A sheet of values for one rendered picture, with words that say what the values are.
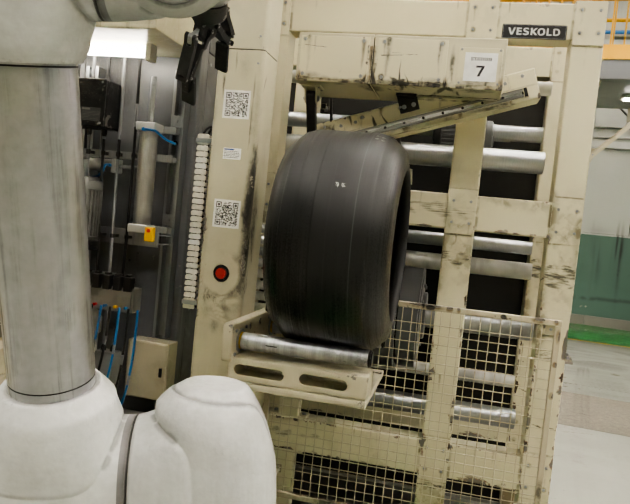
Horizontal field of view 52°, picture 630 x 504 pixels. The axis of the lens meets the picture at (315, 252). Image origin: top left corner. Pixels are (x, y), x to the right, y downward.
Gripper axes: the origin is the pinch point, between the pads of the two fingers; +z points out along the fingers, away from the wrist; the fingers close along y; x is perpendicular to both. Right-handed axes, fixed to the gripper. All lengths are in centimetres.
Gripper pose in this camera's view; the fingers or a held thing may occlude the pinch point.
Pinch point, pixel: (205, 81)
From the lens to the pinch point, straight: 147.8
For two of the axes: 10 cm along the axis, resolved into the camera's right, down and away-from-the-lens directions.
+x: -8.9, -4.3, 1.4
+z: -1.6, 6.0, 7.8
